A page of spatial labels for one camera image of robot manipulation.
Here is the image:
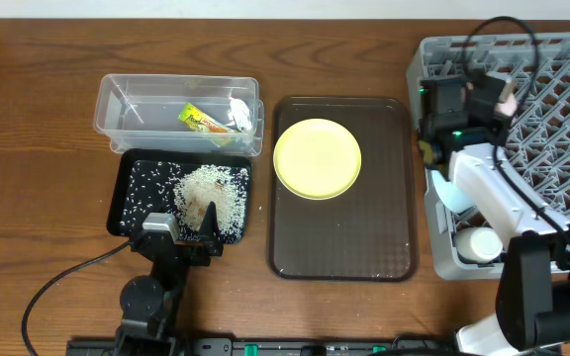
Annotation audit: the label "brown plastic tray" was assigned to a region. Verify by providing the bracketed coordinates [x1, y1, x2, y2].
[267, 97, 419, 283]

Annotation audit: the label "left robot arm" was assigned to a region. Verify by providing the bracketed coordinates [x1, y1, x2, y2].
[113, 203, 224, 356]

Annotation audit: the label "food scraps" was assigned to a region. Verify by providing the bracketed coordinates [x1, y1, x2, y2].
[118, 160, 250, 244]

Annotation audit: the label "green snack wrapper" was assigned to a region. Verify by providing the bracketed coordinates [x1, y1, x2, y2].
[178, 103, 233, 134]

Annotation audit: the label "clear plastic bin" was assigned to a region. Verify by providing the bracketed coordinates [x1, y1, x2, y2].
[94, 74, 264, 156]

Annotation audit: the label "black plastic bin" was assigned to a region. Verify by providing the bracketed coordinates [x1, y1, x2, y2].
[107, 149, 251, 236]

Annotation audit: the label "white tissue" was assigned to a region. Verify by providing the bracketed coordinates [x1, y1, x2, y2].
[228, 98, 253, 132]

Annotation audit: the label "white bowl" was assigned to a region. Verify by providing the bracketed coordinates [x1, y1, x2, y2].
[495, 93, 518, 118]

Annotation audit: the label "grey dishwasher rack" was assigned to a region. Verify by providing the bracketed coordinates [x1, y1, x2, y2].
[406, 33, 570, 280]

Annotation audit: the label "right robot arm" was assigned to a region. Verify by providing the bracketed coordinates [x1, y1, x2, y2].
[418, 75, 570, 355]

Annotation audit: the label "blue bowl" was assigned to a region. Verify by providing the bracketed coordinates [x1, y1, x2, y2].
[430, 170, 474, 214]

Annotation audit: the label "pale green cup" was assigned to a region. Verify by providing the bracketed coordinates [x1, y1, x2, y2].
[453, 227, 503, 263]

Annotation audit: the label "yellow plate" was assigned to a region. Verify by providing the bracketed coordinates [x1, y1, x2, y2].
[273, 119, 362, 200]

